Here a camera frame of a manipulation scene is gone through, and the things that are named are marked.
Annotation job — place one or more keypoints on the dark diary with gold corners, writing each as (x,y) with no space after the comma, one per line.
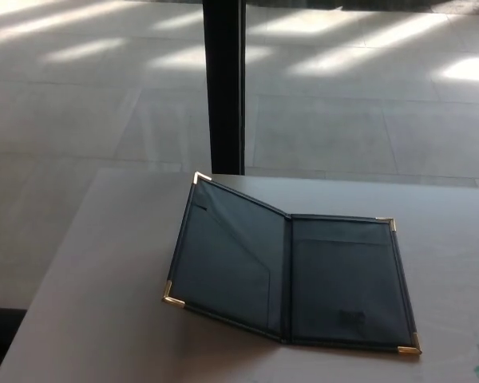
(327,279)

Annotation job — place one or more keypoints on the black vertical window frame post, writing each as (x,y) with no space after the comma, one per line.
(224,88)

